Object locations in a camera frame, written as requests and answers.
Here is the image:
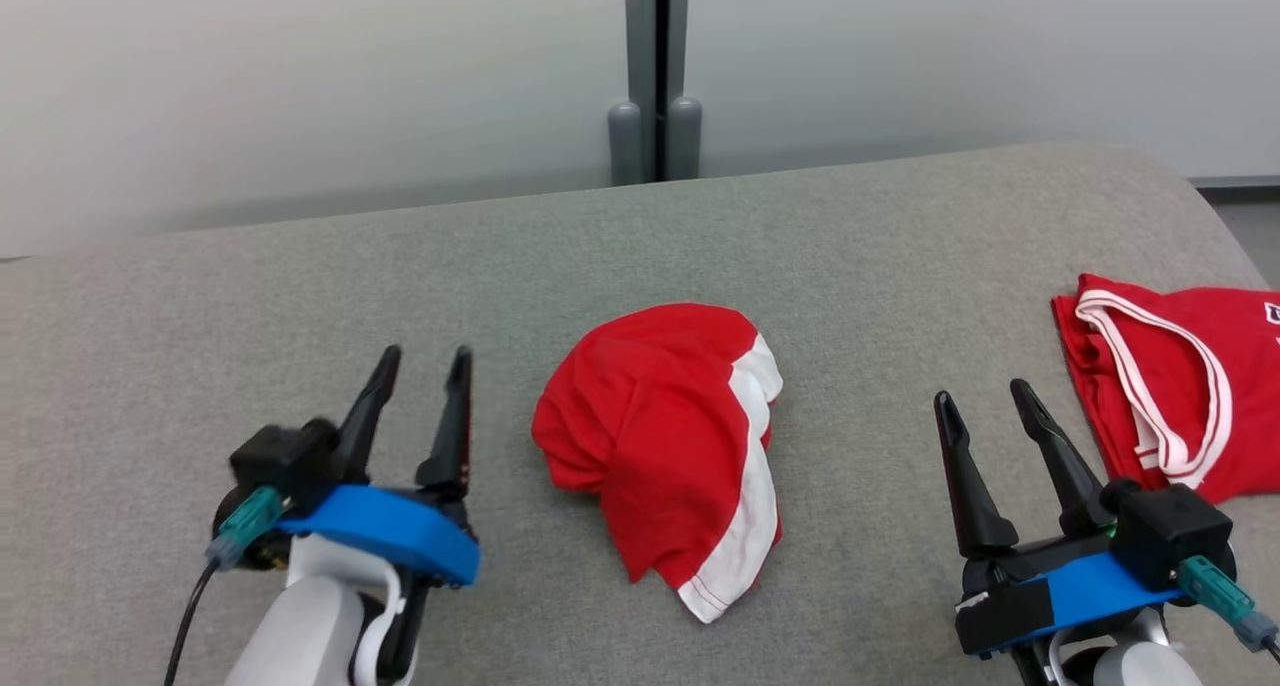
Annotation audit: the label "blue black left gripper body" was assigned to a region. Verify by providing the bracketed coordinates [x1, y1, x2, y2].
[275, 483, 483, 589]

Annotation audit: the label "grey metal door post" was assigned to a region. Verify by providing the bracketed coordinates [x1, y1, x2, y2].
[607, 0, 704, 187]

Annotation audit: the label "black cable with teal plug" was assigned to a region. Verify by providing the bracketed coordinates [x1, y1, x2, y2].
[165, 486, 286, 686]
[1175, 554, 1280, 662]

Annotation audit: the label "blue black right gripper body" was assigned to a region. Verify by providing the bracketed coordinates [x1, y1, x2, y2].
[955, 534, 1186, 659]

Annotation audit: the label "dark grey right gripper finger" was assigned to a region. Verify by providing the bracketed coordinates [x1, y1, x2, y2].
[1008, 378, 1116, 539]
[933, 390, 1021, 559]

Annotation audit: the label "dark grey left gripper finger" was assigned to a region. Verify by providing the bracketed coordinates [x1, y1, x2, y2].
[415, 345, 475, 502]
[335, 344, 403, 487]

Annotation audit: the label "red and white jersey shirt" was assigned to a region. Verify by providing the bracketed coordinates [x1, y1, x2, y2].
[530, 302, 786, 625]
[1050, 273, 1280, 507]

